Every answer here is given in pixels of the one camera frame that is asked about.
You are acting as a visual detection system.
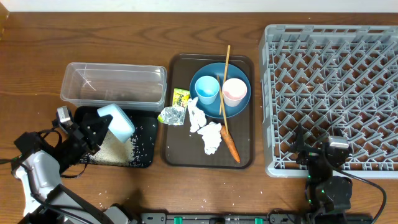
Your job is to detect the light blue bowl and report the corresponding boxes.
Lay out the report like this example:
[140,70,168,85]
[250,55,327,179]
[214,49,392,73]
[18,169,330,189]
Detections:
[97,104,136,143]

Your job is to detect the orange carrot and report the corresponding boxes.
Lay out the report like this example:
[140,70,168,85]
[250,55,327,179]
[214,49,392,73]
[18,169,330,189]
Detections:
[220,125,241,163]

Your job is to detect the white napkin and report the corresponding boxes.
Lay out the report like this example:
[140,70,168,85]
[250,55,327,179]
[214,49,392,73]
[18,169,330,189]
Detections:
[197,122,222,155]
[187,97,206,133]

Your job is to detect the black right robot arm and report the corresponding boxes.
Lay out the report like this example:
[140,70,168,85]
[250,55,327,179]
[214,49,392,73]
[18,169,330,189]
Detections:
[289,125,353,223]

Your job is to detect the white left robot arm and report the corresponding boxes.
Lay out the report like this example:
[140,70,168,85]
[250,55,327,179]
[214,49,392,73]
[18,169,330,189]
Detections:
[11,104,141,223]

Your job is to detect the grey dishwasher rack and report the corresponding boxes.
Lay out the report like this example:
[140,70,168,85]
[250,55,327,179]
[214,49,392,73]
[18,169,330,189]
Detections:
[259,24,397,179]

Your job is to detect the pile of white rice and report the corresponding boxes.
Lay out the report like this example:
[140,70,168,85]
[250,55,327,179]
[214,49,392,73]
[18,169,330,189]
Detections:
[88,131,137,166]

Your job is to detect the black plastic tray bin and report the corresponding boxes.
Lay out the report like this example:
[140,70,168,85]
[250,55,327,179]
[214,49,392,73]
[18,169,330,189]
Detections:
[80,110,158,168]

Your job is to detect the clear plastic bin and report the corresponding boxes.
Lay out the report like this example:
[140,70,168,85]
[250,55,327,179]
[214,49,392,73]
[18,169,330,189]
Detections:
[60,62,167,112]

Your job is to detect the yellow green snack wrapper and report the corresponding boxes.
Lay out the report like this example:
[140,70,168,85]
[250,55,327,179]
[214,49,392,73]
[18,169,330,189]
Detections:
[157,88,190,126]

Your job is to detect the pink cup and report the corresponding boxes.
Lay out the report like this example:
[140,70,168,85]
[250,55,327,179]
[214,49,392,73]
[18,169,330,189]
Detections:
[222,78,248,107]

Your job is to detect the brown serving tray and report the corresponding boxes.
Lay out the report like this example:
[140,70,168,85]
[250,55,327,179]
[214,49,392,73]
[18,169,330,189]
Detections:
[161,54,254,169]

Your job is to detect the dark blue plate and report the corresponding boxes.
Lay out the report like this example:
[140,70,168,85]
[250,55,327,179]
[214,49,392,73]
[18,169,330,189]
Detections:
[190,62,251,119]

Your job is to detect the wooden chopstick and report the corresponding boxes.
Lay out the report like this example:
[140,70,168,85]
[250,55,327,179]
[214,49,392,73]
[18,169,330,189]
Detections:
[219,45,231,115]
[217,75,229,134]

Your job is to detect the light blue cup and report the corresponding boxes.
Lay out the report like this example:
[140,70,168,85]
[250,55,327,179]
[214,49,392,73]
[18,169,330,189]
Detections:
[195,76,220,105]

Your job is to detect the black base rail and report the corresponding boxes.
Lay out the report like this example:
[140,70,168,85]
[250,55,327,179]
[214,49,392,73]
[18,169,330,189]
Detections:
[141,211,373,224]

